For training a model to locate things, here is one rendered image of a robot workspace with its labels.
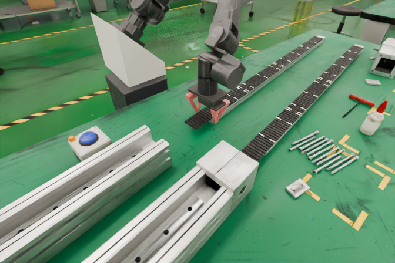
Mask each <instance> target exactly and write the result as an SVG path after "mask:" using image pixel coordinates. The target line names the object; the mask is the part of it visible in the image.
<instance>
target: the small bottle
mask: <svg viewBox="0 0 395 263"><path fill-rule="evenodd" d="M387 103H388V100H385V101H384V102H383V103H382V104H381V105H380V106H379V107H378V108H377V110H375V111H373V112H371V113H369V115H368V116H367V117H366V119H365V121H364V122H363V124H362V126H361V127H360V132H361V133H363V134H365V135H368V136H371V135H373V134H374V132H375V131H376V130H377V128H378V127H379V125H380V124H381V123H382V121H383V120H384V115H383V112H384V111H385V109H386V106H387Z"/></svg>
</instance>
